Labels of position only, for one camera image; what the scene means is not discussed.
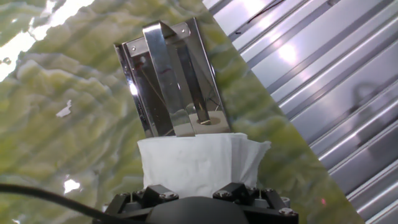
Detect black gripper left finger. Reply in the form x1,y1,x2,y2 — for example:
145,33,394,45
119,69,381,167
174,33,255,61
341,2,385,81
102,184,180,224

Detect green marble pattern mat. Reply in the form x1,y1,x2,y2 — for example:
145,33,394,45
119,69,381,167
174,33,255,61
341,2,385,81
0,0,366,224

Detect chrome toilet paper holder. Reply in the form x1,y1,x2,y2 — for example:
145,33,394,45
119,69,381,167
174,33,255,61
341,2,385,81
113,17,233,139

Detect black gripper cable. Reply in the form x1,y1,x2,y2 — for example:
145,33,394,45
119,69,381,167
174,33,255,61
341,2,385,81
0,183,147,224

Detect white toilet paper roll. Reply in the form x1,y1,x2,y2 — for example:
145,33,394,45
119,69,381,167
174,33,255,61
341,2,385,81
137,132,272,199

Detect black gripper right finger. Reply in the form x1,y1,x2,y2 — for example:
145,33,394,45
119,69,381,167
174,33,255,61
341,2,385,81
212,182,300,224

